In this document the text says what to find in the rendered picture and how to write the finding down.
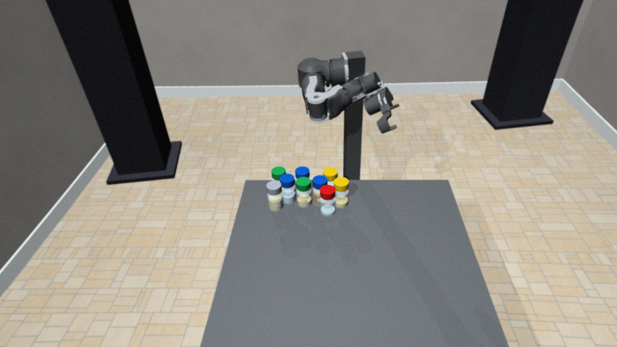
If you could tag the bottle with yellow cap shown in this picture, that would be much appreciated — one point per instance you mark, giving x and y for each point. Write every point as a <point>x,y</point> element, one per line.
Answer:
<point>341,185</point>
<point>331,174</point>

